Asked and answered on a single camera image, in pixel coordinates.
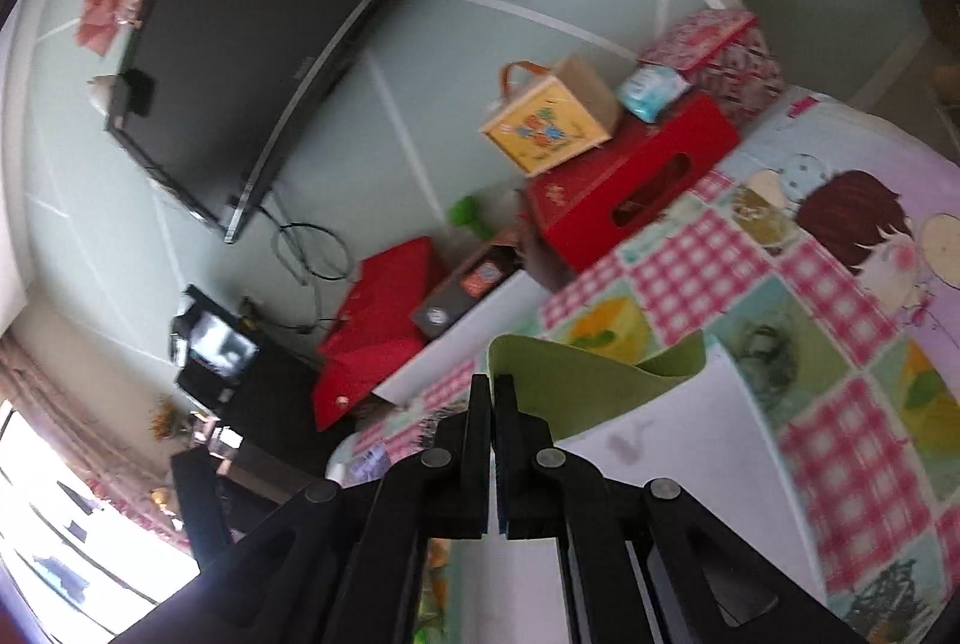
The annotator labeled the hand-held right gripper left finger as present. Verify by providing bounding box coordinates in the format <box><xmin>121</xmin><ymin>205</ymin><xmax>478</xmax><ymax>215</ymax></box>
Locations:
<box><xmin>97</xmin><ymin>372</ymin><xmax>496</xmax><ymax>644</ymax></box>

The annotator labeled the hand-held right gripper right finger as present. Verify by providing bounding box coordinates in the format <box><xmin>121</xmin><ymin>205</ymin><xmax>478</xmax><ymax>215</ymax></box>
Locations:
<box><xmin>491</xmin><ymin>374</ymin><xmax>871</xmax><ymax>644</ymax></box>

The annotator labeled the green cloth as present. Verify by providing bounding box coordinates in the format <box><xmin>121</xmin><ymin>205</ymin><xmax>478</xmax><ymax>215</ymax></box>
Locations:
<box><xmin>487</xmin><ymin>330</ymin><xmax>708</xmax><ymax>446</ymax></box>

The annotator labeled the white tray with teal rim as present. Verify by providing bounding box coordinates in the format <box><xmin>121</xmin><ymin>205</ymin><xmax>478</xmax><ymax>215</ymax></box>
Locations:
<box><xmin>420</xmin><ymin>340</ymin><xmax>833</xmax><ymax>644</ymax></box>

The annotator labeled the white board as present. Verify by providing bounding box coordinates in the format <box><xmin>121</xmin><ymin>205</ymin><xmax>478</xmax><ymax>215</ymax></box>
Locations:
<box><xmin>375</xmin><ymin>273</ymin><xmax>552</xmax><ymax>405</ymax></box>

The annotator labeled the dark box with orange label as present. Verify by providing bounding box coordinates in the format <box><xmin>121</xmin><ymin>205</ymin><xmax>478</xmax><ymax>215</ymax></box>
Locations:
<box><xmin>409</xmin><ymin>243</ymin><xmax>526</xmax><ymax>343</ymax></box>

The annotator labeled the red gift bag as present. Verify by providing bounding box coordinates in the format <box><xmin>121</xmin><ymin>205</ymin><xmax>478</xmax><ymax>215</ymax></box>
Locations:
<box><xmin>311</xmin><ymin>237</ymin><xmax>455</xmax><ymax>433</ymax></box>

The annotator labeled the black cabinet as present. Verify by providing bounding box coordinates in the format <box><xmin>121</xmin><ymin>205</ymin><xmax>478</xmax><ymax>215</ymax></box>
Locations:
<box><xmin>171</xmin><ymin>336</ymin><xmax>361</xmax><ymax>566</ymax></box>

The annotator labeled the dark red paper bag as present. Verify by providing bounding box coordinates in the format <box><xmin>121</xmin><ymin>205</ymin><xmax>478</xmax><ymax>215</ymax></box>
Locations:
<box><xmin>517</xmin><ymin>194</ymin><xmax>578</xmax><ymax>293</ymax></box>

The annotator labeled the green dumbbell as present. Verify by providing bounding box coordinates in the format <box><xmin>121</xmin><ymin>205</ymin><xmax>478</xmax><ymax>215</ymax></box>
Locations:
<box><xmin>448</xmin><ymin>194</ymin><xmax>500</xmax><ymax>240</ymax></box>

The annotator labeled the black printer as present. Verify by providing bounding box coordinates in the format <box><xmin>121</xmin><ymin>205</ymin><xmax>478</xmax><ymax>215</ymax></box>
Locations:
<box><xmin>169</xmin><ymin>284</ymin><xmax>260</xmax><ymax>390</ymax></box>

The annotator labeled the red gift box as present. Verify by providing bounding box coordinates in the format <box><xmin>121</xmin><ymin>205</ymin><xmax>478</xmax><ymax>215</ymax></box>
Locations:
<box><xmin>523</xmin><ymin>93</ymin><xmax>743</xmax><ymax>274</ymax></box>

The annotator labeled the blue wet wipes pack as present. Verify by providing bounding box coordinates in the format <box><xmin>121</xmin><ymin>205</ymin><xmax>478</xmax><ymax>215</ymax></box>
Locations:
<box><xmin>616</xmin><ymin>63</ymin><xmax>692</xmax><ymax>124</ymax></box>

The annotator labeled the patterned curtain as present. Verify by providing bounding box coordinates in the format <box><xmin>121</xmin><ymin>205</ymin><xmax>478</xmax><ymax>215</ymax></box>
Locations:
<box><xmin>0</xmin><ymin>333</ymin><xmax>185</xmax><ymax>536</ymax></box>

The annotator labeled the red patterned storage box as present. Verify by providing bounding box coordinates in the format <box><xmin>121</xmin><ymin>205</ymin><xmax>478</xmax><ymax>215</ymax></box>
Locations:
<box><xmin>637</xmin><ymin>9</ymin><xmax>787</xmax><ymax>128</ymax></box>

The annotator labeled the black television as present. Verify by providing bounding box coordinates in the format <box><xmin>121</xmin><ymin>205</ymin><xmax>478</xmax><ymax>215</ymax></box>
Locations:
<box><xmin>105</xmin><ymin>0</ymin><xmax>502</xmax><ymax>244</ymax></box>

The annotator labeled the black looped cable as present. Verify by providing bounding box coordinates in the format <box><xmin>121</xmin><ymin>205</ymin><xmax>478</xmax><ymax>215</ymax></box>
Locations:
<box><xmin>262</xmin><ymin>201</ymin><xmax>353</xmax><ymax>334</ymax></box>

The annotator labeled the wooden box with handle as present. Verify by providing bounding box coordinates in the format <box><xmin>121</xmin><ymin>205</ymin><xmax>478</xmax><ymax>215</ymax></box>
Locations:
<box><xmin>480</xmin><ymin>53</ymin><xmax>623</xmax><ymax>179</ymax></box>

